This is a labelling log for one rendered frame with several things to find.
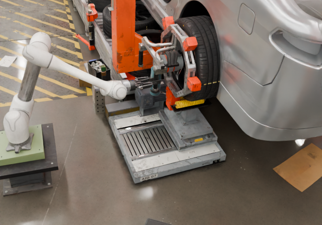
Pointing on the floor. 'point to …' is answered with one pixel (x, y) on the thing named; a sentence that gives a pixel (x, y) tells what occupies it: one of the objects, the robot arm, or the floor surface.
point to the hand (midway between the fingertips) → (155, 80)
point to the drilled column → (98, 102)
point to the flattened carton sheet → (302, 167)
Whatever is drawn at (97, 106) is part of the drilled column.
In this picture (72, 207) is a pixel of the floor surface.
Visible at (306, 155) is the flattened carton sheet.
